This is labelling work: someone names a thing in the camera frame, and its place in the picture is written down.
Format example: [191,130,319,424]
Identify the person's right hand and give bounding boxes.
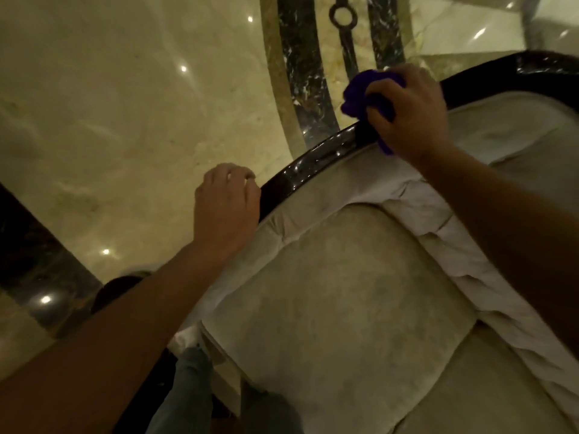
[364,63,453,164]

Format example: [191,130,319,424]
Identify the person's left hand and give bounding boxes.
[194,163,262,255]

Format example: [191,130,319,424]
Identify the purple cleaning cloth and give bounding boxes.
[341,69,407,157]

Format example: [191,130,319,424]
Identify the person's right forearm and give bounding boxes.
[415,144,579,360]

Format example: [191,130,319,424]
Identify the person's left forearm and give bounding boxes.
[0,238,218,434]

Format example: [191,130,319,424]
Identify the large beige sofa cushion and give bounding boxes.
[201,203,479,434]

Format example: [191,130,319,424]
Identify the white fabric sofa cover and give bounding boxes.
[171,144,579,430]

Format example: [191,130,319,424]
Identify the dark round object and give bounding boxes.
[90,275,152,314]

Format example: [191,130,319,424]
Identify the metal furniture leg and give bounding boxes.
[520,0,546,51]

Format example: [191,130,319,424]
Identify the person's left trouser leg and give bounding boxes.
[146,347,214,434]

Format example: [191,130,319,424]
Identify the person's trouser leg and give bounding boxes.
[239,388,305,434]
[146,347,214,434]

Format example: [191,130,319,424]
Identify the person's right trouser leg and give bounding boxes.
[239,388,305,434]

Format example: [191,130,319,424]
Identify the cream sofa with dark frame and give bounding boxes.
[171,51,579,434]

